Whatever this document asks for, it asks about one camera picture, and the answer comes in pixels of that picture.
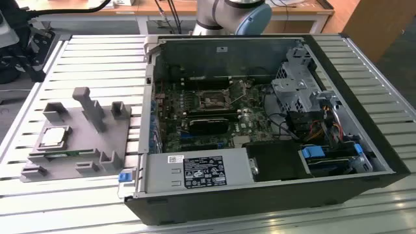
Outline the thin metal locking lever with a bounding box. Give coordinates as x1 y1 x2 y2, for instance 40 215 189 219
230 89 250 105

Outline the black RAM stick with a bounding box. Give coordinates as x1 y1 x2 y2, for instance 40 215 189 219
185 109 238 119

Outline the CPU socket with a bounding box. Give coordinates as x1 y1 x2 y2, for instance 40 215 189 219
198 90 233 111

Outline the brown wooden cabinet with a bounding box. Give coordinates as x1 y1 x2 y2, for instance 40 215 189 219
340 0 416 63

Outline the metal socket cover frame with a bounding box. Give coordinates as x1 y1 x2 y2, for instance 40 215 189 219
228 78 254 105

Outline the wooden desk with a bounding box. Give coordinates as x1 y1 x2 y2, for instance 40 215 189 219
30 0 336 35

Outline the blue disk carrier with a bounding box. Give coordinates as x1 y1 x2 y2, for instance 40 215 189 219
300 144 325 161

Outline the green RAM stick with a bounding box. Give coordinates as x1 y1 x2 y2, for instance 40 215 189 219
45 150 98 158

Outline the silver square CPU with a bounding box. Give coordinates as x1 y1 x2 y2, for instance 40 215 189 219
41 127 66 146

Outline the black equipment stand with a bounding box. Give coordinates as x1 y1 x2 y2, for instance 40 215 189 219
0 0 113 85

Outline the coloured wire bundle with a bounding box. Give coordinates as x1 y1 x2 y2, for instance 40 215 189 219
305 102 344 144

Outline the grey parts rack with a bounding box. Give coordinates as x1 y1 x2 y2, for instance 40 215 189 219
20 87 133 183

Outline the black fan shroud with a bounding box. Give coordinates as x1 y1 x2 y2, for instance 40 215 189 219
244 140 312 183

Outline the black open PC case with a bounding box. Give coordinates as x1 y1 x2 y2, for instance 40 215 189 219
122 33 410 226

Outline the silver metal drive cage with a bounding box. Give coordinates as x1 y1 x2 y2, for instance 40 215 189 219
269 46 325 115

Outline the black hanging cable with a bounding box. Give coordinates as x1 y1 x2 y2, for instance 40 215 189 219
153 0 182 35

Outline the grey power supply unit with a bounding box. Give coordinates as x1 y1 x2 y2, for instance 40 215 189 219
133 147 254 198

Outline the black graphics card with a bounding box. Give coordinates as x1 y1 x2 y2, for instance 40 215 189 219
186 117 230 136

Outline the green motherboard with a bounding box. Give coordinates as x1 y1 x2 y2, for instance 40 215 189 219
149 78 294 154

